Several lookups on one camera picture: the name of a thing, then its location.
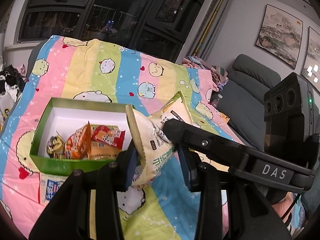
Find white printed tote bag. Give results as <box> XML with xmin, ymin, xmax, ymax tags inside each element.
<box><xmin>0</xmin><ymin>97</ymin><xmax>18</xmax><ymax>130</ymax></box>

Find black and pink clothes pile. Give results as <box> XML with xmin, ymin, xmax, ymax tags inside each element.
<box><xmin>0</xmin><ymin>64</ymin><xmax>28</xmax><ymax>103</ymax></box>

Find grey curtain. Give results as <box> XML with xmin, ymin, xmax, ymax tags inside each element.
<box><xmin>192</xmin><ymin>0</ymin><xmax>238</xmax><ymax>60</ymax></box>

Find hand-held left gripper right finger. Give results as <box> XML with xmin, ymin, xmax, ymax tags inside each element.
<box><xmin>177</xmin><ymin>146</ymin><xmax>292</xmax><ymax>240</ymax></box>

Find large framed landscape painting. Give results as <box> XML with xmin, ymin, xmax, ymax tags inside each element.
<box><xmin>255</xmin><ymin>4</ymin><xmax>304</xmax><ymax>70</ymax></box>

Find small dark bottle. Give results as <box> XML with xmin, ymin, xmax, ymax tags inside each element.
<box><xmin>211</xmin><ymin>94</ymin><xmax>224</xmax><ymax>108</ymax></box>

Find person's right forearm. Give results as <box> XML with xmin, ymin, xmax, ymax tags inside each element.
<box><xmin>271</xmin><ymin>192</ymin><xmax>300</xmax><ymax>220</ymax></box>

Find blue white snack packet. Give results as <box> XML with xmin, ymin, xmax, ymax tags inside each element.
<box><xmin>39</xmin><ymin>174</ymin><xmax>69</xmax><ymax>205</ymax></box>

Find grey sofa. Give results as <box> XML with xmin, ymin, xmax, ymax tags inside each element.
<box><xmin>212</xmin><ymin>54</ymin><xmax>283</xmax><ymax>150</ymax></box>

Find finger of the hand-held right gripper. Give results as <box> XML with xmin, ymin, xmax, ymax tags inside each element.
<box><xmin>162</xmin><ymin>119</ymin><xmax>255</xmax><ymax>178</ymax></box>

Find red snack packet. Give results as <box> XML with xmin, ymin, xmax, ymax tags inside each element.
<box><xmin>90</xmin><ymin>125</ymin><xmax>126</xmax><ymax>148</ymax></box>

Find pastel clothes pile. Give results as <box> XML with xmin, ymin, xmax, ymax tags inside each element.
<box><xmin>181</xmin><ymin>55</ymin><xmax>229</xmax><ymax>92</ymax></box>

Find green cardboard box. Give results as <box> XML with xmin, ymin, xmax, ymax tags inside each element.
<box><xmin>29</xmin><ymin>97</ymin><xmax>140</xmax><ymax>177</ymax></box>

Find pastel striped printed blanket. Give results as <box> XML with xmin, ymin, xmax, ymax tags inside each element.
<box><xmin>0</xmin><ymin>35</ymin><xmax>308</xmax><ymax>240</ymax></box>

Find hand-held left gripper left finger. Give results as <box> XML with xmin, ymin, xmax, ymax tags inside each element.
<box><xmin>29</xmin><ymin>144</ymin><xmax>139</xmax><ymax>240</ymax></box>

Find orange snack packet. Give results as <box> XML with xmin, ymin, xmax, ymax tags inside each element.
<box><xmin>65</xmin><ymin>121</ymin><xmax>92</xmax><ymax>160</ymax></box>

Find gold foil snack packet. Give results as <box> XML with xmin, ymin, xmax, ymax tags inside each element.
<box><xmin>46</xmin><ymin>134</ymin><xmax>67</xmax><ymax>159</ymax></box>

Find black cable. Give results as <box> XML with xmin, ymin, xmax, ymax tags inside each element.
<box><xmin>282</xmin><ymin>192</ymin><xmax>303</xmax><ymax>223</ymax></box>

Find cream snack packet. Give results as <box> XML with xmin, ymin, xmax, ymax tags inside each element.
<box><xmin>125</xmin><ymin>91</ymin><xmax>194</xmax><ymax>193</ymax></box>

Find framed painting with glare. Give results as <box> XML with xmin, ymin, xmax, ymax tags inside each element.
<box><xmin>301</xmin><ymin>26</ymin><xmax>320</xmax><ymax>88</ymax></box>

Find grey cushion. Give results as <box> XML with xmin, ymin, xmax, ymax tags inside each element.
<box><xmin>26</xmin><ymin>41</ymin><xmax>49</xmax><ymax>74</ymax></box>

